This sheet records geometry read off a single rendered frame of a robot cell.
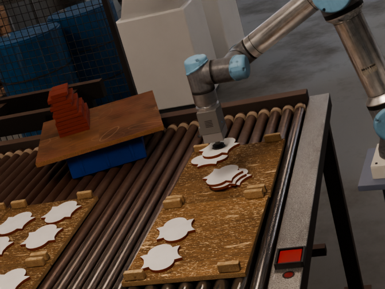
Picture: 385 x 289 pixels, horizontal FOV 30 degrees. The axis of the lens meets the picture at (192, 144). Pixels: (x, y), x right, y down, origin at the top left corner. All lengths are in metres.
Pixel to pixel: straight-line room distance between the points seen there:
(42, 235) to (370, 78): 1.14
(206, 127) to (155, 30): 3.68
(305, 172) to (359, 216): 1.58
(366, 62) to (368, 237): 1.74
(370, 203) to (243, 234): 2.02
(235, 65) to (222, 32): 4.67
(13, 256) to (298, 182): 0.93
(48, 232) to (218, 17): 4.65
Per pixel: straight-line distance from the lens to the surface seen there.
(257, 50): 2.27
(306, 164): 2.39
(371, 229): 3.76
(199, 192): 2.33
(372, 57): 2.09
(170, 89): 6.02
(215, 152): 2.27
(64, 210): 2.50
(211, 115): 2.22
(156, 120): 2.78
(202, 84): 2.20
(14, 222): 2.56
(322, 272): 3.50
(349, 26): 2.07
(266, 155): 2.48
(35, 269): 2.22
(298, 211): 2.12
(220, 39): 6.85
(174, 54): 5.90
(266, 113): 2.91
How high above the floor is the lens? 1.92
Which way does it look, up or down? 21 degrees down
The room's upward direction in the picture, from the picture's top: 16 degrees counter-clockwise
